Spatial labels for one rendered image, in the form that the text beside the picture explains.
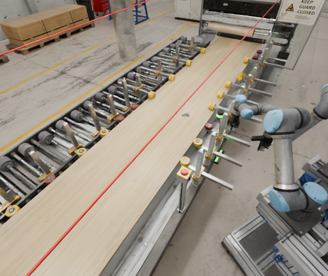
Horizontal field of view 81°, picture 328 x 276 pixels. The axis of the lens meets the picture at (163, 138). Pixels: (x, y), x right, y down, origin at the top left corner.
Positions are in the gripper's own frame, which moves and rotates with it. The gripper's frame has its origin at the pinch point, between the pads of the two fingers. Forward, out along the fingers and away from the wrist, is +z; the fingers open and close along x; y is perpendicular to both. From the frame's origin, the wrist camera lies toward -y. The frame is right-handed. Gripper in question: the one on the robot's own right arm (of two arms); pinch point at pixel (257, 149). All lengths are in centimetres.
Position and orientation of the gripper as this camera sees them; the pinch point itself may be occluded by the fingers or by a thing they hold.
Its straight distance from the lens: 195.7
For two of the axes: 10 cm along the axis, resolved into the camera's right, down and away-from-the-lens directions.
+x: 5.3, -6.2, 5.8
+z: 0.2, 6.9, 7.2
